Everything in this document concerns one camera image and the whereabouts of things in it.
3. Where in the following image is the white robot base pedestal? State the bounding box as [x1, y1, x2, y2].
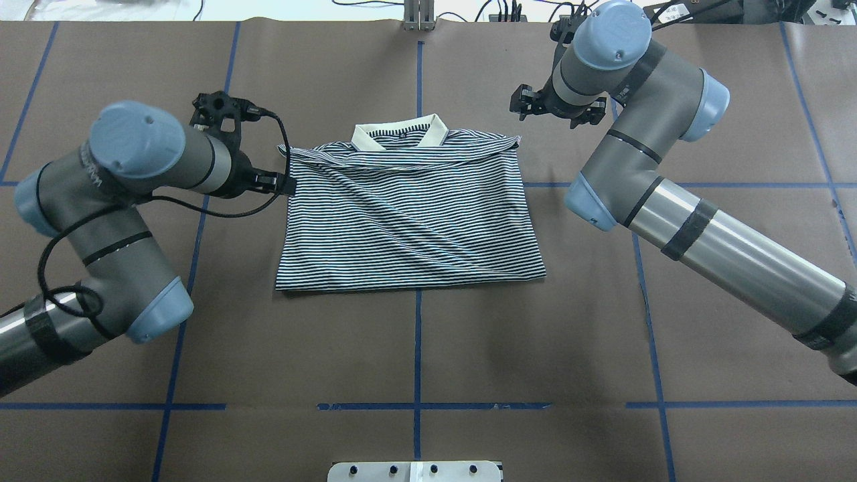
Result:
[327, 460, 504, 481]

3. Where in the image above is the navy white striped polo shirt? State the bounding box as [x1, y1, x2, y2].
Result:
[275, 114, 547, 292]

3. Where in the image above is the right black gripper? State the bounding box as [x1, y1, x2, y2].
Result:
[509, 17, 609, 129]

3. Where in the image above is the brown table mat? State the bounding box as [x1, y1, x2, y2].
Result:
[2, 19, 855, 481]

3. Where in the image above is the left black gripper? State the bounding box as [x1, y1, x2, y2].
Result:
[189, 92, 297, 199]

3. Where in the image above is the aluminium frame post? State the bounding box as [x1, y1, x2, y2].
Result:
[402, 0, 437, 31]

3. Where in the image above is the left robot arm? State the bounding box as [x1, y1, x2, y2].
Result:
[1, 91, 297, 396]

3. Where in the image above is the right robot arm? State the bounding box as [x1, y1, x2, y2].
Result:
[510, 1, 856, 384]

